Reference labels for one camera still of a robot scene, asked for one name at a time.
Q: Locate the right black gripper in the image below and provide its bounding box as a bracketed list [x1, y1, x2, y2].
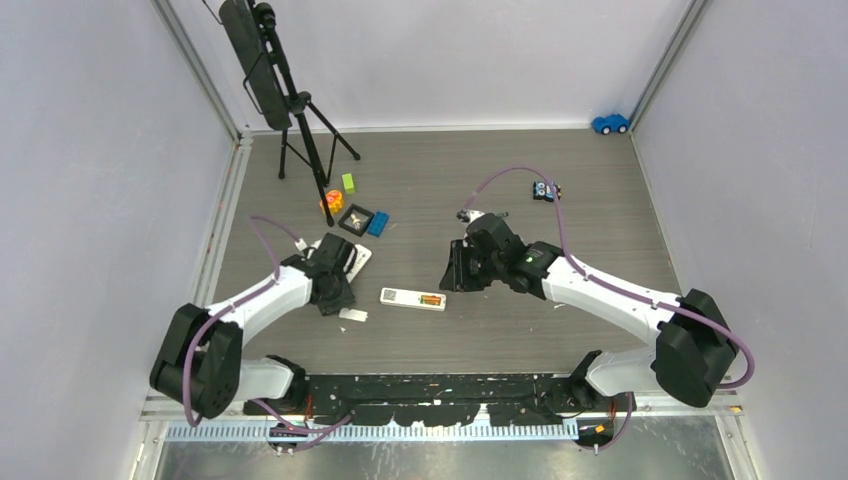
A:
[439, 240, 504, 293]

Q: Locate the long white remote control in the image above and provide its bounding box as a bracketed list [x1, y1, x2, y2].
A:
[380, 287, 446, 312]

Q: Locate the short white remote control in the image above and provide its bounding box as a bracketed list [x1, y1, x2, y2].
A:
[345, 244, 373, 283]

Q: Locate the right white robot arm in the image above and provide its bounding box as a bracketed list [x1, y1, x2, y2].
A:
[439, 210, 740, 411]

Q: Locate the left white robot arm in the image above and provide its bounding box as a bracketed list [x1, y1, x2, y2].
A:
[149, 233, 372, 424]

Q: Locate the blue lego brick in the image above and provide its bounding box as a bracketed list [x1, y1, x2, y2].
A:
[366, 211, 389, 238]

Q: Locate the small blue robot toy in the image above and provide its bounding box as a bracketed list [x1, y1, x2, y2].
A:
[532, 181, 562, 202]

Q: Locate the black square tray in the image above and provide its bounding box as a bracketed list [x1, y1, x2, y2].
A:
[338, 204, 375, 237]

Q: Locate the orange toy block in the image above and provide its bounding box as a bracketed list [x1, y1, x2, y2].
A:
[325, 190, 344, 215]

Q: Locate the green toy block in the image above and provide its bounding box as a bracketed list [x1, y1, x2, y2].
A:
[342, 173, 355, 194]

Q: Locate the black tripod stand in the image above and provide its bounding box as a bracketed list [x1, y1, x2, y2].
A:
[247, 1, 361, 227]

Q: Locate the blue toy car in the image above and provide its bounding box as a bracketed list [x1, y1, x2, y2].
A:
[591, 114, 630, 135]

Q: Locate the black light panel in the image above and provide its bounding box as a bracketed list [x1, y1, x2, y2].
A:
[218, 0, 291, 131]

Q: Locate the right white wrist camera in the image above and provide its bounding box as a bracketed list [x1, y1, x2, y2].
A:
[456, 209, 486, 224]

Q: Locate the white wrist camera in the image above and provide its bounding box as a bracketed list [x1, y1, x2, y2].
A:
[295, 238, 321, 259]
[456, 209, 486, 224]

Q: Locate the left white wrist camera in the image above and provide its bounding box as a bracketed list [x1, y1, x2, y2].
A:
[295, 238, 321, 259]

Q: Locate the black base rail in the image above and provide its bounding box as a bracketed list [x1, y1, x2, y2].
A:
[244, 373, 628, 427]

